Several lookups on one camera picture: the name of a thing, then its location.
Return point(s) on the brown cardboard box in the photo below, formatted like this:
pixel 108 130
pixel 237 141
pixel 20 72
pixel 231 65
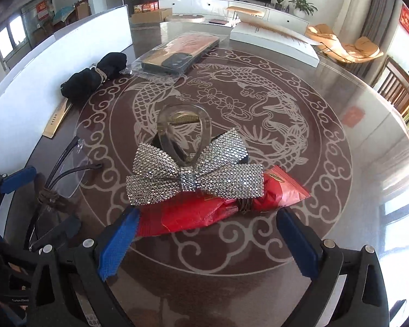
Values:
pixel 150 17

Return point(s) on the white television cabinet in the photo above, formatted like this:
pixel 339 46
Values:
pixel 191 6

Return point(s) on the red plastic packet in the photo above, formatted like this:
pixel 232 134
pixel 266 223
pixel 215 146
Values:
pixel 191 218

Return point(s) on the oval beige floor pad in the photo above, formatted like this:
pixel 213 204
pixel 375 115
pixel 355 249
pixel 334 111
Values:
pixel 185 17

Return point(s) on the dining table with teal cloth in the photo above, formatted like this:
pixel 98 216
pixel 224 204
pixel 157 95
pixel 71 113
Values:
pixel 64 14

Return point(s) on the rhinestone bow hair clip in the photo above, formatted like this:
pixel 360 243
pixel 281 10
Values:
pixel 197 177

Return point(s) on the wooden slatted chair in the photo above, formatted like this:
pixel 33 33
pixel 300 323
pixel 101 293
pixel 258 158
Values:
pixel 397 85

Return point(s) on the grey curtain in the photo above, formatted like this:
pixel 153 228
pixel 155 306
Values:
pixel 378 24

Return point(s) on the orange rocking chair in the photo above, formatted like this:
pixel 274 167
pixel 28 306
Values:
pixel 327 35

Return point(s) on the orange phone case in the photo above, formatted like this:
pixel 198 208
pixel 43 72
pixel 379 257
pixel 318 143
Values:
pixel 184 51

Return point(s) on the large white storage box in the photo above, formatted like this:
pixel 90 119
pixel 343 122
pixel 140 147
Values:
pixel 37 75

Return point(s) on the rimless glasses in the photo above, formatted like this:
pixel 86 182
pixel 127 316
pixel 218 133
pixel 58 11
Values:
pixel 53 196

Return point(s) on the white sheer curtain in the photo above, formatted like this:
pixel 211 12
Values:
pixel 352 0

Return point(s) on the large potted green plant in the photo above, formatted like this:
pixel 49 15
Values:
pixel 301 5

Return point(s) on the wooden stool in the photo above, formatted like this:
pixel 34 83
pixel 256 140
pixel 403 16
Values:
pixel 245 9

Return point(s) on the black cloth bundle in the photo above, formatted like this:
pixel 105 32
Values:
pixel 88 78

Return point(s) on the red door poster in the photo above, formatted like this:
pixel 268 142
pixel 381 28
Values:
pixel 43 9

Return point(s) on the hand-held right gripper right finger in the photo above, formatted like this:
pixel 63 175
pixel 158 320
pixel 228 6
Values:
pixel 296 242

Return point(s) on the red gift boxes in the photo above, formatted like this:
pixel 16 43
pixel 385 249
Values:
pixel 146 7

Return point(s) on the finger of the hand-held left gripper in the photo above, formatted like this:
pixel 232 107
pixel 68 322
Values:
pixel 59 228
pixel 20 177

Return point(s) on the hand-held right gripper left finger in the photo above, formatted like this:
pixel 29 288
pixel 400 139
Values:
pixel 119 242

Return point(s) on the small potted plant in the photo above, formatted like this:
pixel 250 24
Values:
pixel 278 1

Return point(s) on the red wall hanging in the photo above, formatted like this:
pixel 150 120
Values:
pixel 407 20

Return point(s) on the dark flat floor item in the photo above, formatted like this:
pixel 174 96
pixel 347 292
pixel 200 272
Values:
pixel 218 21

